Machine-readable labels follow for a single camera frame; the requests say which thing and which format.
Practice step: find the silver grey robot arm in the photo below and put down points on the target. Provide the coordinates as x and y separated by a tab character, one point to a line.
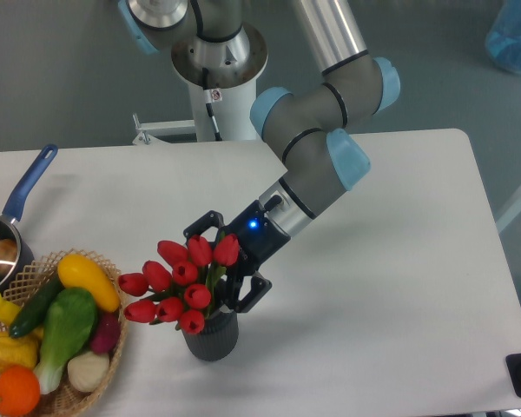
220	56

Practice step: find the small yellow banana pepper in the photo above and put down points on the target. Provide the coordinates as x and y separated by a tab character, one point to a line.
8	312

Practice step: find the yellow squash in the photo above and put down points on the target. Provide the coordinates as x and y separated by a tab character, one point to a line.
78	271

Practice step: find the green bok choy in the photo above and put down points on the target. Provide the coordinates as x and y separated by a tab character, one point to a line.
67	326

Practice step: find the red tulip bouquet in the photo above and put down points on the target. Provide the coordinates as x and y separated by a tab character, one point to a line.
180	290

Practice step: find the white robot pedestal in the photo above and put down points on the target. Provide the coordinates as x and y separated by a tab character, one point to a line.
223	111

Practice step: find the dark green cucumber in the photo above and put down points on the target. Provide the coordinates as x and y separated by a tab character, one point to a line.
34	311

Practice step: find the purple red radish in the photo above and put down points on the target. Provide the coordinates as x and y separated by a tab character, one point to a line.
107	334

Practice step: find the blue handled saucepan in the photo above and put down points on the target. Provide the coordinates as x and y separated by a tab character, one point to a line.
13	210

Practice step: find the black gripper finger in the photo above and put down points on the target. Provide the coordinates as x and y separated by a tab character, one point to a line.
232	301
211	226

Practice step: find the white garlic bulb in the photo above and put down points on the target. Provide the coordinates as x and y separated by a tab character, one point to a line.
86	371

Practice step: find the orange fruit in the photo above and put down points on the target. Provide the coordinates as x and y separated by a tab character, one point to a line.
19	391

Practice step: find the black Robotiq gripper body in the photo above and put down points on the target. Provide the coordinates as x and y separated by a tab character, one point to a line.
258	236

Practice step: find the dark grey ribbed vase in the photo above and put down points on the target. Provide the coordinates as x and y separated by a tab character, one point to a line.
210	329

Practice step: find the yellow gourd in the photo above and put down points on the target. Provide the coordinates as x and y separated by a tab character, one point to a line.
21	351

